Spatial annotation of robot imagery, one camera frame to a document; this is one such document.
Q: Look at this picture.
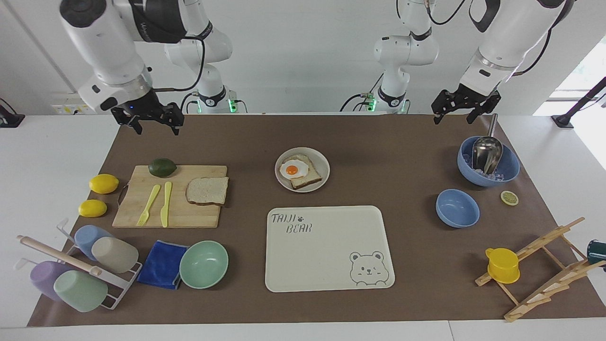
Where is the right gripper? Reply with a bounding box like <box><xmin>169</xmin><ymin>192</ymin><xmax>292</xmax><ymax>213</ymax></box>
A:
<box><xmin>111</xmin><ymin>89</ymin><xmax>185</xmax><ymax>137</ymax></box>

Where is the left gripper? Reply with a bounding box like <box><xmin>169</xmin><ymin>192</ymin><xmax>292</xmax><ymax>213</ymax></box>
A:
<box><xmin>431</xmin><ymin>83</ymin><xmax>502</xmax><ymax>126</ymax></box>

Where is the round grey plate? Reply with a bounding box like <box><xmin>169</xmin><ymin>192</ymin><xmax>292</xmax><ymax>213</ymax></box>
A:
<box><xmin>274</xmin><ymin>146</ymin><xmax>331</xmax><ymax>194</ymax></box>

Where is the green avocado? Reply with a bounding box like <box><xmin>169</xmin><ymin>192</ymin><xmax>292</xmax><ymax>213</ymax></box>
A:
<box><xmin>148</xmin><ymin>158</ymin><xmax>178</xmax><ymax>178</ymax></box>

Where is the metal scoop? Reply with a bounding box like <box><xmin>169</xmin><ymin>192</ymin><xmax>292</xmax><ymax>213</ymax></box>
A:
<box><xmin>472</xmin><ymin>113</ymin><xmax>504</xmax><ymax>175</ymax></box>

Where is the large blue bowl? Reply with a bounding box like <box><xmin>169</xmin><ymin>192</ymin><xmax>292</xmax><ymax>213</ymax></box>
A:
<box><xmin>456</xmin><ymin>135</ymin><xmax>521</xmax><ymax>188</ymax></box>

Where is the yellow lemon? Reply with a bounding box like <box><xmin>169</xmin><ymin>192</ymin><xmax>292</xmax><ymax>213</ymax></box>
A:
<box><xmin>89</xmin><ymin>173</ymin><xmax>120</xmax><ymax>195</ymax></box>
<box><xmin>78</xmin><ymin>199</ymin><xmax>108</xmax><ymax>218</ymax></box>

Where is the yellow-green plastic knife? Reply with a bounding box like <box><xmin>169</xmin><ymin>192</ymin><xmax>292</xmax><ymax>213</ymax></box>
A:
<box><xmin>160</xmin><ymin>181</ymin><xmax>173</xmax><ymax>228</ymax></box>

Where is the yellow-green plastic fork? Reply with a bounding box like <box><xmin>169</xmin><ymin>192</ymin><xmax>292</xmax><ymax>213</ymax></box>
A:
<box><xmin>136</xmin><ymin>184</ymin><xmax>162</xmax><ymax>227</ymax></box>

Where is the white power strip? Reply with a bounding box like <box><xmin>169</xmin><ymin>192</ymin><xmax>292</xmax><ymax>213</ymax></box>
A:
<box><xmin>50</xmin><ymin>92</ymin><xmax>97</xmax><ymax>116</ymax></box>

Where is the plain bread slice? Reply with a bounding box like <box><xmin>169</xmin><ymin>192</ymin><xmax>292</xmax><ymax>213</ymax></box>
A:
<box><xmin>185</xmin><ymin>176</ymin><xmax>230</xmax><ymax>206</ymax></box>

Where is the small blue bowl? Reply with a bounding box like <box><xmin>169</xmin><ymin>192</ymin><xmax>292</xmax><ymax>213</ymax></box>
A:
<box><xmin>435</xmin><ymin>188</ymin><xmax>481</xmax><ymax>229</ymax></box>

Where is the wooden cutting board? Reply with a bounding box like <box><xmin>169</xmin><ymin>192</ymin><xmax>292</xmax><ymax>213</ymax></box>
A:
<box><xmin>112</xmin><ymin>164</ymin><xmax>228</xmax><ymax>229</ymax></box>

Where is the black stand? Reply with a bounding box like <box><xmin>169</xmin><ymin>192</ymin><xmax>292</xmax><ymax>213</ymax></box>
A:
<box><xmin>0</xmin><ymin>97</ymin><xmax>26</xmax><ymax>129</ymax></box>
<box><xmin>551</xmin><ymin>76</ymin><xmax>606</xmax><ymax>129</ymax></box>

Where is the light blue cup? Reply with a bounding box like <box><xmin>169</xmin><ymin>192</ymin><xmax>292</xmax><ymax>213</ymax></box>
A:
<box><xmin>74</xmin><ymin>224</ymin><xmax>115</xmax><ymax>261</ymax></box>

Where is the beige cup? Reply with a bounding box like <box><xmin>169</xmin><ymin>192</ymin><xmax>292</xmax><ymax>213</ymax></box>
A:
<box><xmin>90</xmin><ymin>236</ymin><xmax>140</xmax><ymax>274</ymax></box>

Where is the blue cloth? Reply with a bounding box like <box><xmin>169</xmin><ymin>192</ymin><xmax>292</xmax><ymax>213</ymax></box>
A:
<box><xmin>136</xmin><ymin>239</ymin><xmax>189</xmax><ymax>290</ymax></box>

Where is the fried egg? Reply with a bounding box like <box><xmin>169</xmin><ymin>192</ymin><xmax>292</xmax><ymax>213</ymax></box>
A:
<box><xmin>279</xmin><ymin>159</ymin><xmax>310</xmax><ymax>180</ymax></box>

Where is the light green bowl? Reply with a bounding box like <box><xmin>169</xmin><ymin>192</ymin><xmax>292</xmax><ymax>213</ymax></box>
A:
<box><xmin>178</xmin><ymin>240</ymin><xmax>230</xmax><ymax>290</ymax></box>

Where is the toasted bread slice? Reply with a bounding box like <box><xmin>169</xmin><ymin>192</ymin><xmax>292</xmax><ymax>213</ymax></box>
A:
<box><xmin>283</xmin><ymin>153</ymin><xmax>323</xmax><ymax>191</ymax></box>

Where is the light green cup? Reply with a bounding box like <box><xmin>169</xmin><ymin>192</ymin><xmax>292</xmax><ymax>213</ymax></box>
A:
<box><xmin>53</xmin><ymin>269</ymin><xmax>109</xmax><ymax>314</ymax></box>

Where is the purple cup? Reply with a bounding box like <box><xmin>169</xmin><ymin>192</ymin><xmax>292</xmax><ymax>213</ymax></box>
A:
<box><xmin>29</xmin><ymin>260</ymin><xmax>77</xmax><ymax>302</ymax></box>

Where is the dark green cup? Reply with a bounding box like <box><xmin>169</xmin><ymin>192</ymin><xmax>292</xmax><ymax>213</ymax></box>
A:
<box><xmin>587</xmin><ymin>239</ymin><xmax>606</xmax><ymax>266</ymax></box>

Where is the wooden dish rack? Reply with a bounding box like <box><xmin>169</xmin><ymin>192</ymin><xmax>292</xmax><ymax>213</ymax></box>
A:
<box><xmin>474</xmin><ymin>216</ymin><xmax>606</xmax><ymax>323</ymax></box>

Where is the cream tray with bear print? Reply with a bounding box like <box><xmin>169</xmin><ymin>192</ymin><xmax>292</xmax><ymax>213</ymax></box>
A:
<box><xmin>264</xmin><ymin>205</ymin><xmax>396</xmax><ymax>293</ymax></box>

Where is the black cable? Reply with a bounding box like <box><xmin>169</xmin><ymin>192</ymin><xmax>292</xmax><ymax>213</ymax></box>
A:
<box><xmin>339</xmin><ymin>72</ymin><xmax>385</xmax><ymax>113</ymax></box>
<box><xmin>425</xmin><ymin>0</ymin><xmax>468</xmax><ymax>26</ymax></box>
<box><xmin>152</xmin><ymin>35</ymin><xmax>207</xmax><ymax>93</ymax></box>
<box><xmin>180</xmin><ymin>91</ymin><xmax>201</xmax><ymax>115</ymax></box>
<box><xmin>512</xmin><ymin>27</ymin><xmax>553</xmax><ymax>77</ymax></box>

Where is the white wire cup rack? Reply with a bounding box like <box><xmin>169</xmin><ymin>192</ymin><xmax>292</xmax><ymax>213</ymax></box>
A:
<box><xmin>13</xmin><ymin>217</ymin><xmax>143</xmax><ymax>311</ymax></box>

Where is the yellow cup with handle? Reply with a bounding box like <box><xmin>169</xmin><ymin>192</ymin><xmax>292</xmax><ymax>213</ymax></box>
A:
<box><xmin>485</xmin><ymin>247</ymin><xmax>521</xmax><ymax>285</ymax></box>

